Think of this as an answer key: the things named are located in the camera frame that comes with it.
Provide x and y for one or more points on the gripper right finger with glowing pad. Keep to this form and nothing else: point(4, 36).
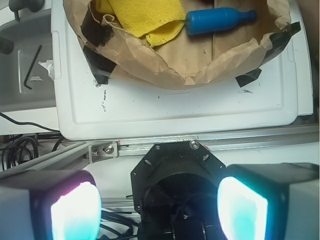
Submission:
point(279, 201)

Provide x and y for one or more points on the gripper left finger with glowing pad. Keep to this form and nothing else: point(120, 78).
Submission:
point(49, 205)

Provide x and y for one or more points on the blue plastic bottle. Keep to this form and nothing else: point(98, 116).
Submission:
point(213, 20)

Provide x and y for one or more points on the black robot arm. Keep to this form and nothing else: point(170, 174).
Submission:
point(195, 219)

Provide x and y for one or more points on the black octagonal mounting plate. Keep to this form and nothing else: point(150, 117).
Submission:
point(171, 172)

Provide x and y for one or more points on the black allen key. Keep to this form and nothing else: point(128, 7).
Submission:
point(31, 67)

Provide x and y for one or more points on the grey plastic bin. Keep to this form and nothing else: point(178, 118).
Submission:
point(26, 35)

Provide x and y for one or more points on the crumpled white paper scrap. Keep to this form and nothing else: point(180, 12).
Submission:
point(49, 66)

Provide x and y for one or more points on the brown paper bag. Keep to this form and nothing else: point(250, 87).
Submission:
point(187, 61)

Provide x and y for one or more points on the yellow cloth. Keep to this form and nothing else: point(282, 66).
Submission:
point(158, 21)

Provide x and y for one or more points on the aluminium frame rail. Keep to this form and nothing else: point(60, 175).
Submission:
point(295, 143)

